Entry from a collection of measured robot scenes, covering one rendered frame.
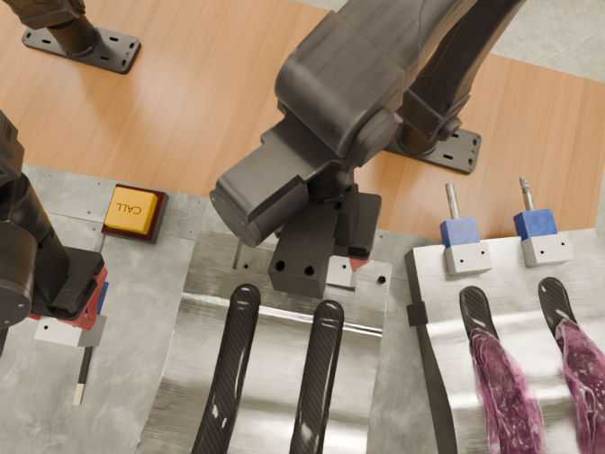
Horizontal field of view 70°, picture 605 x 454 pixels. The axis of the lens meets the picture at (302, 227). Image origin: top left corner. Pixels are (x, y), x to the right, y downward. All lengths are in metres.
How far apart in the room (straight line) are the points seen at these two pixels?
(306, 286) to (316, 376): 0.23
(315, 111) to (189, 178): 0.45
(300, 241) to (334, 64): 0.15
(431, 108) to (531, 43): 1.46
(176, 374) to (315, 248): 0.29
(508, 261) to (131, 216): 0.54
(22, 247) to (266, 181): 0.19
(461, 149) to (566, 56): 1.35
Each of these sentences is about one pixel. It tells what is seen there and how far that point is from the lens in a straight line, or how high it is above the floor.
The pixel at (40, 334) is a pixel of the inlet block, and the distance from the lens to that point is 0.57.
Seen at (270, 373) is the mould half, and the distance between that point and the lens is 0.57.
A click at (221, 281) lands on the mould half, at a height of 0.89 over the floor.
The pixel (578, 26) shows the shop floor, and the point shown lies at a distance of 2.16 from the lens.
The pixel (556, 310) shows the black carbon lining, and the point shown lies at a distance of 0.69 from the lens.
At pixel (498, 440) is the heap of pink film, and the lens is 0.59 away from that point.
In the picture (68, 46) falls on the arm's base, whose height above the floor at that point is 0.83.
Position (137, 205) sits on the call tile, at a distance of 0.69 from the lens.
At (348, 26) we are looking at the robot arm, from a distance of 0.31.
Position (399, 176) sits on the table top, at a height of 0.80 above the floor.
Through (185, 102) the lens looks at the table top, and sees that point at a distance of 0.79.
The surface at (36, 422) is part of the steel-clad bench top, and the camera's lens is 0.76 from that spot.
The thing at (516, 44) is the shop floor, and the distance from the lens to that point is 2.00.
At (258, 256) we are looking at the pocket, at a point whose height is 0.86.
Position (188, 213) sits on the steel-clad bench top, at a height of 0.80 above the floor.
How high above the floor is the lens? 1.45
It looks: 75 degrees down
